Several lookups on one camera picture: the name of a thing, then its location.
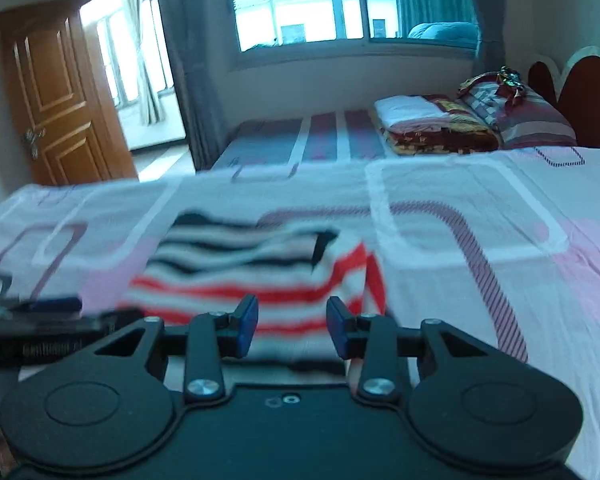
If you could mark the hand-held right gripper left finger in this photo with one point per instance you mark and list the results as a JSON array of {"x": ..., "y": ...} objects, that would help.
[{"x": 248, "y": 327}]

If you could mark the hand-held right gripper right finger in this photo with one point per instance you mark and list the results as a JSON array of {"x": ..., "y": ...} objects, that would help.
[{"x": 336, "y": 327}]

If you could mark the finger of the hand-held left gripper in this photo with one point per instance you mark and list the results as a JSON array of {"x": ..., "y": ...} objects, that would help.
[{"x": 55, "y": 305}]

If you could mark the black white red striped shirt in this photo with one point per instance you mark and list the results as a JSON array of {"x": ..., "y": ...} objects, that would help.
[{"x": 230, "y": 270}]

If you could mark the white pink patterned bed sheet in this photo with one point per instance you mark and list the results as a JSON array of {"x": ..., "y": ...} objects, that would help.
[{"x": 455, "y": 285}]

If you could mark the grey maroon striped bed sheet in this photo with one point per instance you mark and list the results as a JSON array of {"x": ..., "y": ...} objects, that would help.
[{"x": 305, "y": 135}]

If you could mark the brown wooden door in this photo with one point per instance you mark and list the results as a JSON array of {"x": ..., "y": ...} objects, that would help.
[{"x": 65, "y": 100}]

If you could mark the folded red patterned blanket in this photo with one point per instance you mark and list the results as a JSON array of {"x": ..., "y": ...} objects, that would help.
[{"x": 430, "y": 125}]

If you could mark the balcony window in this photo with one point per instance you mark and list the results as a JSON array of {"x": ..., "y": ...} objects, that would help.
[{"x": 130, "y": 60}]

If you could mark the white sheer curtain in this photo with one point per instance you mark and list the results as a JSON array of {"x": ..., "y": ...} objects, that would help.
[{"x": 145, "y": 55}]

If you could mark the grey curtain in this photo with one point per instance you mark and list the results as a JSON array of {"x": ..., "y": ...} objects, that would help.
[
  {"x": 195, "y": 60},
  {"x": 490, "y": 15}
]

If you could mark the striped checked pillow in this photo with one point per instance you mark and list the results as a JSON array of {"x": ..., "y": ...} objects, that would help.
[{"x": 530, "y": 115}]

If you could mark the colourful small cloth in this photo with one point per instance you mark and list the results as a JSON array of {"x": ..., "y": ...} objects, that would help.
[{"x": 511, "y": 76}]

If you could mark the teal cushion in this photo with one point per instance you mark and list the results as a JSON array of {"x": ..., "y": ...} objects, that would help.
[{"x": 445, "y": 34}]

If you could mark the bedroom sliding window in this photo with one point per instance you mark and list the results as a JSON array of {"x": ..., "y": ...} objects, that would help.
[{"x": 330, "y": 5}]

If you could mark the dark red headboard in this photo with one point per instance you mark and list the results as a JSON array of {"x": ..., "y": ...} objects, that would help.
[{"x": 590, "y": 100}]

